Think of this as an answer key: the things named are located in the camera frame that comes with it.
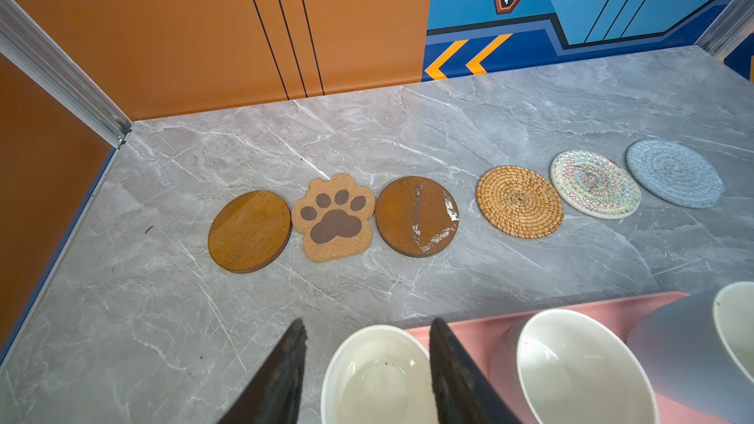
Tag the dark brown round coaster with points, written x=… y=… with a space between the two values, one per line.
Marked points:
x=416 y=216

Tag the light blue mug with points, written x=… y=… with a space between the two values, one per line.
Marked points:
x=698 y=351

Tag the multicolour woven round coaster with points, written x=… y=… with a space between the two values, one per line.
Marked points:
x=594 y=185

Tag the woven rattan round coaster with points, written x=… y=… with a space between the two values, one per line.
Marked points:
x=519 y=202

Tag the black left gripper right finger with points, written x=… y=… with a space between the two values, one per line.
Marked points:
x=462 y=393

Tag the light blue woven coaster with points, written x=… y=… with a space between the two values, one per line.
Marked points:
x=675 y=173

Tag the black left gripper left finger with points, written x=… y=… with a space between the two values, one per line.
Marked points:
x=275 y=391

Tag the aluminium corner post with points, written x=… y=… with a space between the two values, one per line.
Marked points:
x=728 y=30
x=36 y=54

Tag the cream white mug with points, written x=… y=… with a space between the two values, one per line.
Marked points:
x=380 y=374

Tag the cork paw print coaster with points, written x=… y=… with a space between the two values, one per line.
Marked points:
x=334 y=217

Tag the light round wooden coaster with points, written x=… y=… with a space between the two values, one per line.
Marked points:
x=250 y=232

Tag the purple mug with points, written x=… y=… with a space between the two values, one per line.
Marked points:
x=561 y=366

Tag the aluminium corner post left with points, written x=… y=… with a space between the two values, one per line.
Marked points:
x=36 y=54

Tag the aluminium corner post right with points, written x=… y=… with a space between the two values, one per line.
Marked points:
x=728 y=30

